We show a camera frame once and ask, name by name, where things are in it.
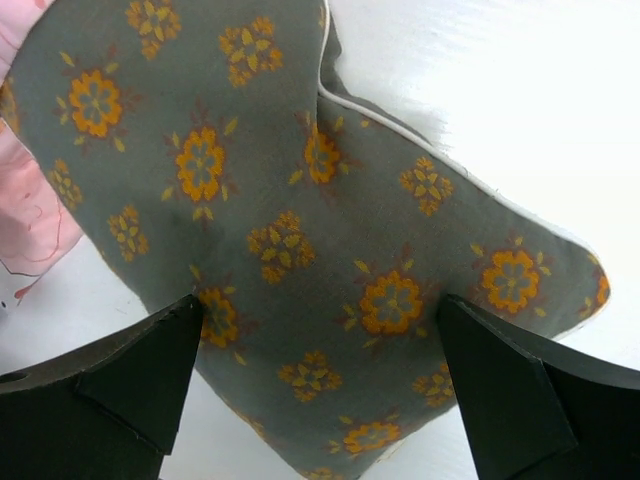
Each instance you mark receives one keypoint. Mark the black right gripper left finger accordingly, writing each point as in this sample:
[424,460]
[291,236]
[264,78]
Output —
[108,410]

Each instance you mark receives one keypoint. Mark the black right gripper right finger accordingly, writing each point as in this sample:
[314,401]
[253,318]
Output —
[533,408]

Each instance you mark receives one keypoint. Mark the pink cartoon pillowcase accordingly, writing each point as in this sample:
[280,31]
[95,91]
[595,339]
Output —
[36,228]

